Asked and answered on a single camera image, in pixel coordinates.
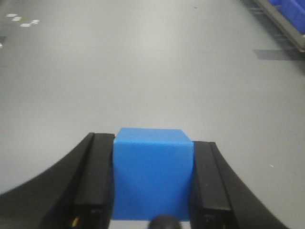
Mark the floor level metal rack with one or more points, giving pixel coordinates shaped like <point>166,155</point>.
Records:
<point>280,21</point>

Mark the blue cube block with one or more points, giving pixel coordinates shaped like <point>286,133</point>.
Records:
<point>152,173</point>

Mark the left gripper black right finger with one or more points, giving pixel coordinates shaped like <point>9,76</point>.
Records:
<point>265,196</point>

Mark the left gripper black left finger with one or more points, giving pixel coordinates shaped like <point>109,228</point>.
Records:
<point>77,192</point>

